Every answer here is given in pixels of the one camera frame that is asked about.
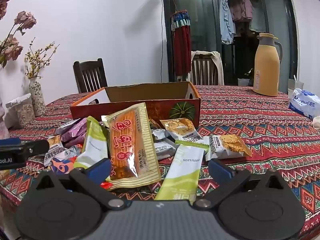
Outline light blue hanging shirt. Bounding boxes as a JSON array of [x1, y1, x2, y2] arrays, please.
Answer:
[[219, 0, 236, 44]]

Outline silver snack packet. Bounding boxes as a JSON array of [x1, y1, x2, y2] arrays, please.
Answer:
[[151, 128, 173, 143], [154, 141, 177, 160]]

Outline oat cracker packet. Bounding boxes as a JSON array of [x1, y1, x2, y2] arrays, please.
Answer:
[[159, 118, 210, 148]]

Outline white hanging garment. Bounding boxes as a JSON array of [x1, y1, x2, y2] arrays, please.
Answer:
[[250, 0, 267, 32]]

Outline floral ceramic vase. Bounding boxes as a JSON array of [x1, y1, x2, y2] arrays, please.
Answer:
[[29, 78, 46, 117]]

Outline brown wooden chair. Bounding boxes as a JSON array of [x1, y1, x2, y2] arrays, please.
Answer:
[[191, 51, 224, 85]]

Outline pink hanging clothes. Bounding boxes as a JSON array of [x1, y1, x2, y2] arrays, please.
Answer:
[[230, 0, 254, 22]]

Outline blue white tissue pack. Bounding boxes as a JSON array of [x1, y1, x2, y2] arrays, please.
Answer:
[[288, 88, 320, 120]]

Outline clear storage jar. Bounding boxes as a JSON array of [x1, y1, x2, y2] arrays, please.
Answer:
[[5, 93, 35, 128]]

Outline black sliding glass door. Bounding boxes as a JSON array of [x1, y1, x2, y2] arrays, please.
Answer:
[[160, 0, 300, 94]]

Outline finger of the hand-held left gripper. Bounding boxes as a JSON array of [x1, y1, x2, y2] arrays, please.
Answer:
[[21, 139, 50, 157]]

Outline long green white snack packet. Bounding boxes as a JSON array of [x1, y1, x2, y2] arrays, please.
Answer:
[[154, 142, 210, 204]]

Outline yellow thermos jug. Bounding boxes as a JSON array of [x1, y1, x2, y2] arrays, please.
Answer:
[[252, 32, 283, 97]]

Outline dark wooden chair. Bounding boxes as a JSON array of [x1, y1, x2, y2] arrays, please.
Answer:
[[73, 58, 108, 93]]

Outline large yellow striped snack packet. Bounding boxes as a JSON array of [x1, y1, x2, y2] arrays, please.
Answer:
[[101, 102, 162, 190]]

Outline yellow flower branches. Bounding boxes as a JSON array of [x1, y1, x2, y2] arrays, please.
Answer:
[[24, 37, 60, 79]]

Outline grey purple snack packet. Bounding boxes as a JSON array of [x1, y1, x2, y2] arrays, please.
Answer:
[[55, 119, 80, 135]]

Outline pink artificial flowers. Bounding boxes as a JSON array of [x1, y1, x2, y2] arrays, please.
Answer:
[[0, 0, 37, 68]]

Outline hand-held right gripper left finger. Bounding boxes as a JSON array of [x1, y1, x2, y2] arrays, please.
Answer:
[[36, 158, 127, 211]]

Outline blue orange patterned packet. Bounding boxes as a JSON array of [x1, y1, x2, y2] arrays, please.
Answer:
[[50, 155, 78, 175]]

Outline silver oat bar packet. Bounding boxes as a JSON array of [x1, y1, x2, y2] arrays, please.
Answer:
[[205, 134, 252, 161]]

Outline hanging red blue cloth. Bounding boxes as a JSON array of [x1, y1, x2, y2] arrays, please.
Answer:
[[171, 9, 192, 77]]

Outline colourful packets left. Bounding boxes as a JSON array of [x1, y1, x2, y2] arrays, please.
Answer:
[[44, 135, 66, 167]]

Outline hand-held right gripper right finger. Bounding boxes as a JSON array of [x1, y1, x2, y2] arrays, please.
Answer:
[[195, 159, 284, 210]]

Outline orange cardboard box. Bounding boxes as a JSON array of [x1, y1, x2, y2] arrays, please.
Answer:
[[69, 81, 201, 128]]

